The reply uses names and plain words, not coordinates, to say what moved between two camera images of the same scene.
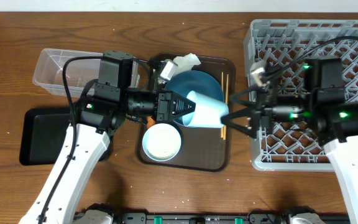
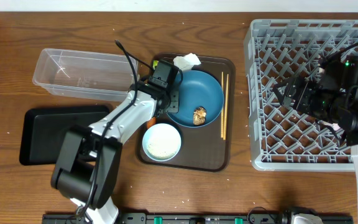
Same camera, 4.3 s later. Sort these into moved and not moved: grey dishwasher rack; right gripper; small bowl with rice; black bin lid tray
Moved: right gripper
Not moved: small bowl with rice; grey dishwasher rack; black bin lid tray
